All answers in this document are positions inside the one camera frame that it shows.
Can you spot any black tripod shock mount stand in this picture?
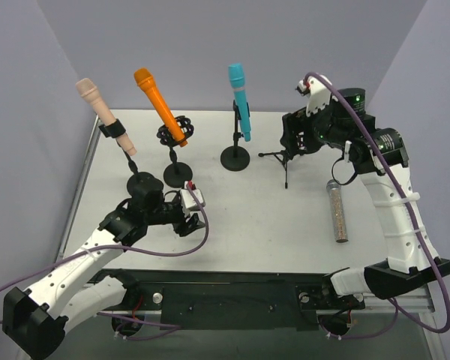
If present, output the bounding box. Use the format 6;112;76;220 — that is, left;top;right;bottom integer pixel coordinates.
258;131;305;189

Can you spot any black round base clip stand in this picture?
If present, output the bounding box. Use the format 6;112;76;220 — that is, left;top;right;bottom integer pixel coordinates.
220;101;250;172

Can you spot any cyan microphone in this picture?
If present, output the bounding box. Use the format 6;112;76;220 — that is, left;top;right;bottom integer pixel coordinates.
228;63;251;142

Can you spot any silver glitter microphone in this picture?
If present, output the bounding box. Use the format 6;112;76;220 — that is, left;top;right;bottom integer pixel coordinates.
325;180;348;243

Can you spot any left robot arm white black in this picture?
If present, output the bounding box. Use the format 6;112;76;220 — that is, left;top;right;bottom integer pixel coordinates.
1;176;209;359

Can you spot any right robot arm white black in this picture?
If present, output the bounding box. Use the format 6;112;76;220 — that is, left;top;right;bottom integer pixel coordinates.
280;88;450;307

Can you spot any black stand with orange microphone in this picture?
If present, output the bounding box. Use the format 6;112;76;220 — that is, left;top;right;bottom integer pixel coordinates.
157;115;194;188

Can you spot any black stand with beige microphone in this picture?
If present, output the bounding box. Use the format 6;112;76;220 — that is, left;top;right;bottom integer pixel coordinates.
99;118;154;195

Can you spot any orange microphone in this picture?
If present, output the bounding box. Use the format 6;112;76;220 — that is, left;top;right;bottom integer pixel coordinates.
133;67;188;147

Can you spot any beige microphone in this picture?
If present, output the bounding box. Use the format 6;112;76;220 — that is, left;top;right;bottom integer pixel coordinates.
76;78;137;156

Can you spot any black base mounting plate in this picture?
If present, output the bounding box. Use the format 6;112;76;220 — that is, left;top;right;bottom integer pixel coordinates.
88;269;365;331

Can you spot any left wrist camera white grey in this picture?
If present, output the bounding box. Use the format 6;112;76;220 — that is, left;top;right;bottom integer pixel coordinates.
179;181;206;212

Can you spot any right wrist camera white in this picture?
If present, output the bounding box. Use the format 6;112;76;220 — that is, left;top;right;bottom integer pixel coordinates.
295;76;331;117

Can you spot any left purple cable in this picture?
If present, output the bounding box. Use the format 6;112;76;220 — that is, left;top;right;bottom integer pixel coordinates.
0;185;211;324

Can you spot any purple cable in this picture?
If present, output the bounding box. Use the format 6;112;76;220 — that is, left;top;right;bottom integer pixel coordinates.
302;71;450;333
0;185;211;324

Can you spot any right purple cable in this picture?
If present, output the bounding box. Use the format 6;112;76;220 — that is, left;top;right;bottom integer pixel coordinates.
302;71;450;333

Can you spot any aluminium frame rail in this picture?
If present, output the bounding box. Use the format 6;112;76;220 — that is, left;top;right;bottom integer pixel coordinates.
363;287;435;314

